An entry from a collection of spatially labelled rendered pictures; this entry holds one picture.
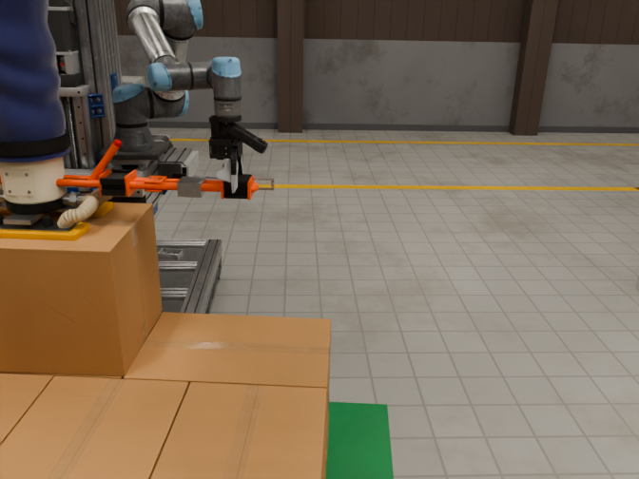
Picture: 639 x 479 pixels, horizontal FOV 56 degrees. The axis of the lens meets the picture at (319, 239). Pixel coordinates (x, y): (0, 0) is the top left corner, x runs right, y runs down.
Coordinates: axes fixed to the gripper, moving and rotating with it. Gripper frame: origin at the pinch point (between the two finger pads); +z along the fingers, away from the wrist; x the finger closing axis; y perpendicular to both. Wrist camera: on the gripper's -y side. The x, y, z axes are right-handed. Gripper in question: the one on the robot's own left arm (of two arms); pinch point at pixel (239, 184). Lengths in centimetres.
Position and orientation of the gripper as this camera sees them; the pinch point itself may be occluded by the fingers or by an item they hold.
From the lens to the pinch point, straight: 175.5
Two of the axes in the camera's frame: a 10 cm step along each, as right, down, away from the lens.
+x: -0.5, 3.7, -9.3
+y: -10.0, -0.3, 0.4
